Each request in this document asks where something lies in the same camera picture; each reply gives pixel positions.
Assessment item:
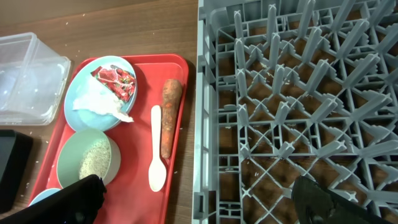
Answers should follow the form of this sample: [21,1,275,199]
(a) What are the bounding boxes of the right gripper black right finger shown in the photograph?
[292,176,389,224]

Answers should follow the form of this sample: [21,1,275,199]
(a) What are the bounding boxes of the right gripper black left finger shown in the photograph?
[1,174,106,224]

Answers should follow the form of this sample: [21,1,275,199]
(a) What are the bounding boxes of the light blue bowl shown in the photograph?
[29,188,60,206]

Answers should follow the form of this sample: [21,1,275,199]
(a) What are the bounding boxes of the white rice pile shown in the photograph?
[78,139,111,179]

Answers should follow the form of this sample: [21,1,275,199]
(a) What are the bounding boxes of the green bowl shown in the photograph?
[57,129,121,188]

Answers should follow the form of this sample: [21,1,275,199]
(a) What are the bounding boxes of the white tissue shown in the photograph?
[72,78,134,123]

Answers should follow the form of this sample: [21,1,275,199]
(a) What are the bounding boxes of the red snack wrapper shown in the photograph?
[90,65,136,103]

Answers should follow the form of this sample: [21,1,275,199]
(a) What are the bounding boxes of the orange carrot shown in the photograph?
[160,79,183,159]

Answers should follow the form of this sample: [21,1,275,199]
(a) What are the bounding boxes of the grey-blue dishwasher rack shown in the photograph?
[192,0,397,223]

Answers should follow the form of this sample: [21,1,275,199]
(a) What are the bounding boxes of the white plastic spoon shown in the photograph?
[148,105,167,192]

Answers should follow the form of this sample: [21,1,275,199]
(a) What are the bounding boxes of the black tray bin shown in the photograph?
[1,129,34,213]

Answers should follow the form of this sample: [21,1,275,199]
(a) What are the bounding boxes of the red plastic tray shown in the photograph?
[28,54,190,224]

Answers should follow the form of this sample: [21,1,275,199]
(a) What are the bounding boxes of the light blue plate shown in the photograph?
[63,55,136,131]

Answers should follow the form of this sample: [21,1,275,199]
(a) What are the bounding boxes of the clear plastic bin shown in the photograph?
[1,32,71,126]

